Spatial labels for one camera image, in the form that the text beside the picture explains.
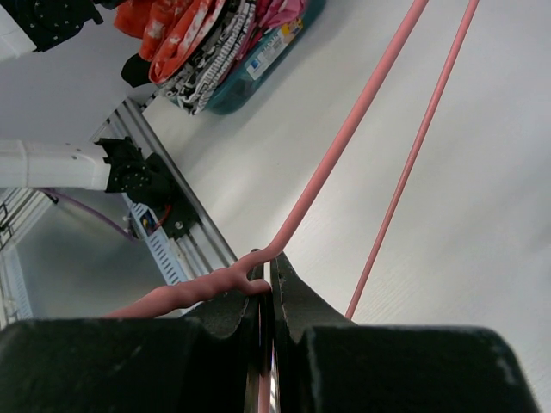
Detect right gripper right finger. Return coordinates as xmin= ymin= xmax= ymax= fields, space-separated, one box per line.
xmin=270 ymin=256 xmax=539 ymax=412

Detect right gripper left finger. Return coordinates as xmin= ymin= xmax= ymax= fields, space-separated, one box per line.
xmin=1 ymin=291 xmax=264 ymax=412

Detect pink wire hanger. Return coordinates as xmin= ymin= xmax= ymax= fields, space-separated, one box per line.
xmin=102 ymin=0 xmax=481 ymax=413

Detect black trousers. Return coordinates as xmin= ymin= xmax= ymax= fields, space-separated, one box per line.
xmin=121 ymin=54 xmax=152 ymax=88

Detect orange white trousers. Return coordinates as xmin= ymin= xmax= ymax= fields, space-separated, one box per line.
xmin=114 ymin=1 xmax=227 ymax=83

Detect teal laundry basket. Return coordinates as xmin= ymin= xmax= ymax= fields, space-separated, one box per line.
xmin=205 ymin=1 xmax=326 ymax=115

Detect pink garment in basket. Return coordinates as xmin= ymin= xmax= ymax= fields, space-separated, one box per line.
xmin=254 ymin=0 xmax=308 ymax=28

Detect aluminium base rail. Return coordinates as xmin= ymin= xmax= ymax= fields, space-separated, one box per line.
xmin=91 ymin=98 xmax=237 ymax=284

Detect grey slotted cable duct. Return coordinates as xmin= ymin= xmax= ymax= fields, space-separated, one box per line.
xmin=122 ymin=194 xmax=188 ymax=285

